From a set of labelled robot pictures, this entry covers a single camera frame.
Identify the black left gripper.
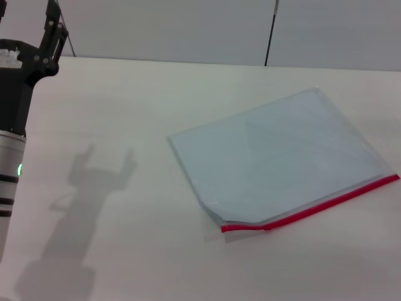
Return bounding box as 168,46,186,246
0,0,70,138

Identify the clear document bag red zipper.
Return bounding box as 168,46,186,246
167,85,401,244

